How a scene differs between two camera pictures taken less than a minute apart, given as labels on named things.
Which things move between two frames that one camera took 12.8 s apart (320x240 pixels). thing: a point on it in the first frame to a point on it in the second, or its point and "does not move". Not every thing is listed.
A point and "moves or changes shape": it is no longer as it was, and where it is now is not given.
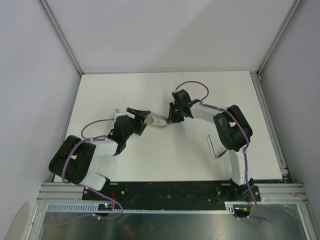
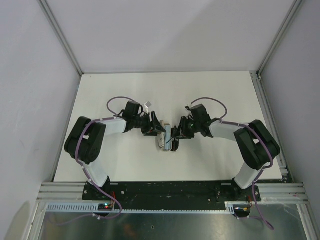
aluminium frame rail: x=50 y=15 does not move
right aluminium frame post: x=285 y=23 does not move
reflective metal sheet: x=266 y=221 does not move
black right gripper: x=172 y=118 to x=182 y=131
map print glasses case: x=156 y=120 moves or changes shape
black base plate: x=165 y=192 does not move
